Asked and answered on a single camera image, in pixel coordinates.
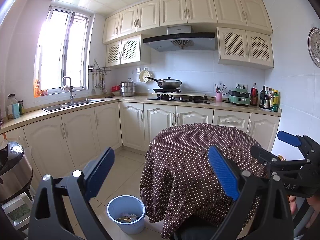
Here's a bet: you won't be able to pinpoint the stainless steamer pot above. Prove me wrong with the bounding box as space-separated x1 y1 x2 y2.
119 78 137 97

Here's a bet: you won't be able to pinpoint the metal shelf with green panels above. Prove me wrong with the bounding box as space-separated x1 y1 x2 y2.
1 192 34 232

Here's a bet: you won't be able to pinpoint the cream dotted colander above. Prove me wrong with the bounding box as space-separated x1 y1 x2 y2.
139 70 151 84

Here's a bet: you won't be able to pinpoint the cream upper wall cabinets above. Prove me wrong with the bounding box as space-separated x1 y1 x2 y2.
102 0 274 44

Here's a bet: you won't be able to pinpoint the round metal steamer tray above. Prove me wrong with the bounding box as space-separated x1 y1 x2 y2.
307 27 320 68

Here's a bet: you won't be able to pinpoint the black glass gas hob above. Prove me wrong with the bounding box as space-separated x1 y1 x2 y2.
147 95 211 104

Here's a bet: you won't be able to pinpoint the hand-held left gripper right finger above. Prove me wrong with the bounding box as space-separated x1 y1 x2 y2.
208 145 295 240

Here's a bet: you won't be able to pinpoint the range hood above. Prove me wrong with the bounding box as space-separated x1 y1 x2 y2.
143 25 217 53

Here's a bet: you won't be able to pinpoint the lattice door wall cabinet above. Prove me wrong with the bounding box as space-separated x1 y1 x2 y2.
106 34 151 68
217 27 275 69

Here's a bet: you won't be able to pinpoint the stainless rice cooker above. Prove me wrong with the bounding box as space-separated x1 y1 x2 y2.
0 141 34 204

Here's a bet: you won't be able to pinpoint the metal sink faucet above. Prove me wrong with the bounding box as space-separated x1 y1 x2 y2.
62 76 76 106

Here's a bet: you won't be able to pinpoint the wall utensil rack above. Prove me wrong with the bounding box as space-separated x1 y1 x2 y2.
89 59 112 74

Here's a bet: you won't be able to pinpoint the brown polka dot tablecloth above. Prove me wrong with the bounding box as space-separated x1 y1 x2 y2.
139 123 269 240

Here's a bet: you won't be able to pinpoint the row of condiment bottles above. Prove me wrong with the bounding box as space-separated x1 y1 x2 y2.
251 83 280 112

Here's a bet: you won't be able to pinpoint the cream base cabinets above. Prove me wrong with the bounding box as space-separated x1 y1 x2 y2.
0 99 282 180

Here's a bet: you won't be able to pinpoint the blue plastic waste bin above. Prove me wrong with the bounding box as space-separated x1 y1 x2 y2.
107 195 146 235

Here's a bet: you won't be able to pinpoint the person's right hand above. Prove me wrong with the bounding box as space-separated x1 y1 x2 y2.
288 193 320 228

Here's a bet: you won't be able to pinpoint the kitchen window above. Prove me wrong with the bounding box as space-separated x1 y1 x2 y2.
35 5 94 97

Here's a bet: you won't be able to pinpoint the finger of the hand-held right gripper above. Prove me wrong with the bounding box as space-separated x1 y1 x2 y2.
277 130 320 157
251 145 312 171

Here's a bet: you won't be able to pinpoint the pink utensil holder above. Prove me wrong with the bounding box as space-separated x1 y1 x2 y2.
215 83 228 102

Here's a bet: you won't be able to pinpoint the green electric cooker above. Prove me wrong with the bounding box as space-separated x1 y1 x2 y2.
228 88 251 106

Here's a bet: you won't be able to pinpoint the stainless steel sink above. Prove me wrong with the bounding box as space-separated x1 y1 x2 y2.
42 98 106 113

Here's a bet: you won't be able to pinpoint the black burner stand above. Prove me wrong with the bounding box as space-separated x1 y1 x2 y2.
153 88 183 94

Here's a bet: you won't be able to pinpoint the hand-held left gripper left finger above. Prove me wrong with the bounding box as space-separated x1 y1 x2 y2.
29 146 116 240

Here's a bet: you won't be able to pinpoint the wok with lid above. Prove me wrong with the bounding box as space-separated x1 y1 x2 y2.
145 76 183 90

